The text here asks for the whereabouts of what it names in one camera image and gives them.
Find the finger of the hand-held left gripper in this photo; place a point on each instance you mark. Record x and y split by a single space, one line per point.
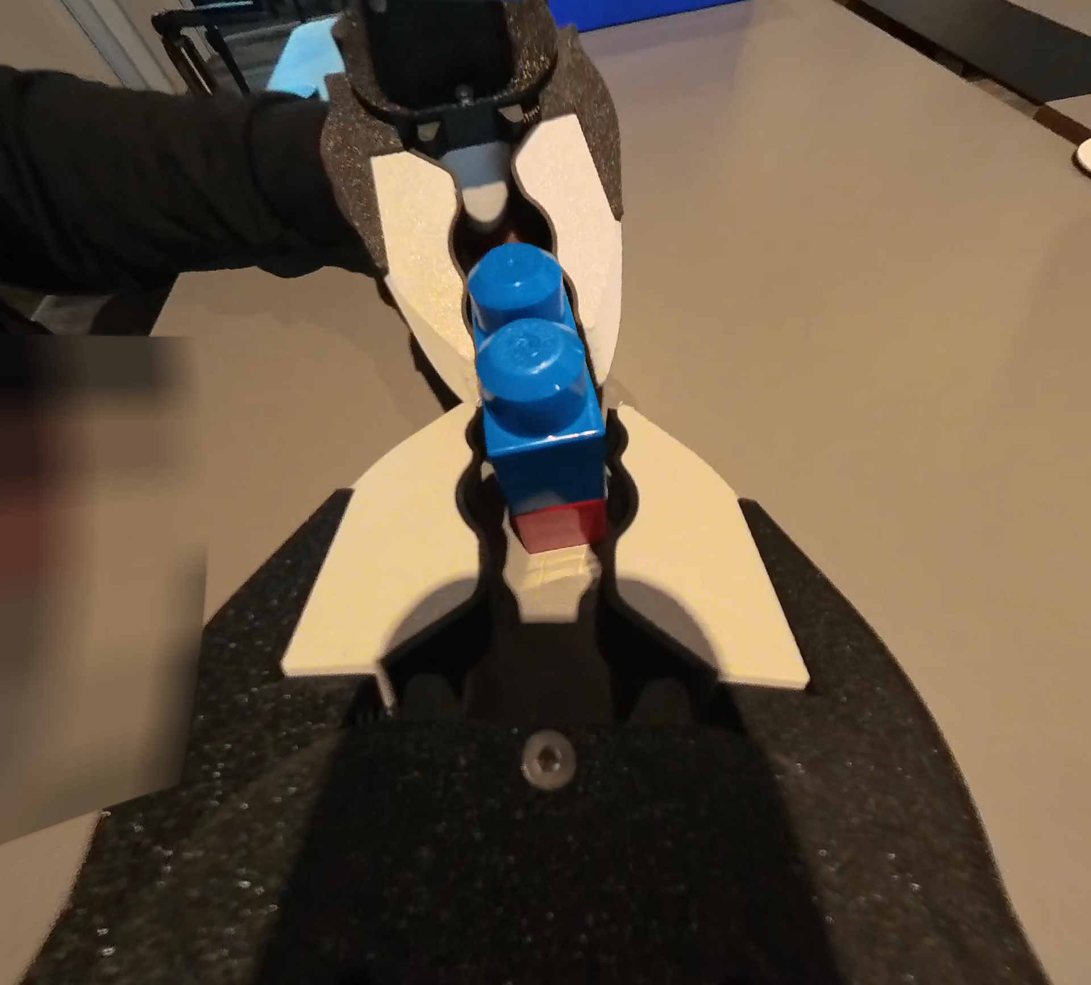
579 218
418 252

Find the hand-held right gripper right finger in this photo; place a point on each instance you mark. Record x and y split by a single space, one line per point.
707 559

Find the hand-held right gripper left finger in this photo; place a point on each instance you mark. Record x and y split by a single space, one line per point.
375 559

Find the red mega block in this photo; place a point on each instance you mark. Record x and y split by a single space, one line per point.
558 526

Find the blue mega block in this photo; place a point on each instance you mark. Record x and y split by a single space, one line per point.
545 457

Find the person's left forearm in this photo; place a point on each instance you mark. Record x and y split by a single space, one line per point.
128 175

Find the light blue cloth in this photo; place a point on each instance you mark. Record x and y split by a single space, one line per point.
298 65

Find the black metal stand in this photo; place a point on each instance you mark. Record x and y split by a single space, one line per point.
200 39

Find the black flat mat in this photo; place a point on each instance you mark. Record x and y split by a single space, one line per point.
980 31

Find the white round object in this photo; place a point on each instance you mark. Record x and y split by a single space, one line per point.
1082 157

